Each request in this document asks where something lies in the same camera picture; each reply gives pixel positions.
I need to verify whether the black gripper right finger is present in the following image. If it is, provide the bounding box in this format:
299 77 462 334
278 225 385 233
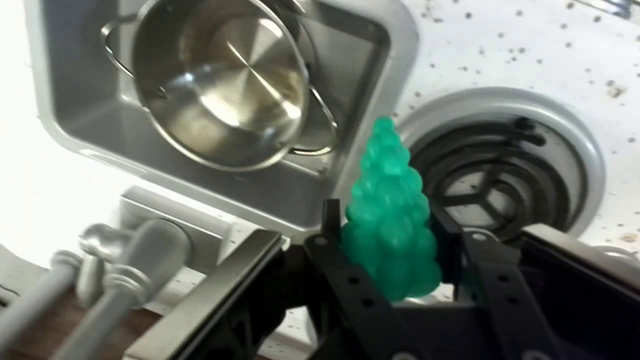
428 209 562 360

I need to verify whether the black toy stove burner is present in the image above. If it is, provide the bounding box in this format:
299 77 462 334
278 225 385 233
395 86 608 247

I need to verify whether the silver metal pot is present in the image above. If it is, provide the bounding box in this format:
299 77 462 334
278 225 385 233
97 0 339 176

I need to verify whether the grey toy faucet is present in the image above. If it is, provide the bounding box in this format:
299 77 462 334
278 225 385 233
0 186 236 360

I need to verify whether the grey toy sink basin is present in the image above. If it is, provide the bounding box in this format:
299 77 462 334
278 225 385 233
22 0 421 244

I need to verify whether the green toy grape bunch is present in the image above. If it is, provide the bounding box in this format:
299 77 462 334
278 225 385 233
337 115 443 304

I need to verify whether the wooden toy play kitchen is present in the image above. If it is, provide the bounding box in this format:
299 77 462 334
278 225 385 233
0 0 640 360

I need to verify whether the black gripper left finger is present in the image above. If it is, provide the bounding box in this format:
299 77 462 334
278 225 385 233
301 199 428 360

